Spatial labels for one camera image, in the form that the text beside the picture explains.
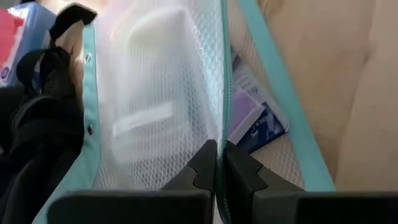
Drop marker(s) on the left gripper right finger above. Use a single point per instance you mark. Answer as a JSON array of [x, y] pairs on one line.
[[280, 208]]

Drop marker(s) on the white mesh pouch teal trim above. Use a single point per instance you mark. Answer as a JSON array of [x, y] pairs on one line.
[[155, 93]]

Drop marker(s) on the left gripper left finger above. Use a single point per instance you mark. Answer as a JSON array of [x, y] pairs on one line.
[[140, 208]]

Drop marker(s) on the blue white printed packet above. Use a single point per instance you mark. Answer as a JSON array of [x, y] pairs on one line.
[[267, 127]]

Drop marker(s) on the blue box with red top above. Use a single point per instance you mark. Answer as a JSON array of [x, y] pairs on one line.
[[28, 31]]

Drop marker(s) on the black fabric backpack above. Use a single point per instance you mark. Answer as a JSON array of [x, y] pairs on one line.
[[46, 130]]

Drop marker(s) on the white rectangular box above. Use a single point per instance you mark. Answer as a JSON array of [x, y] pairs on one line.
[[155, 62]]

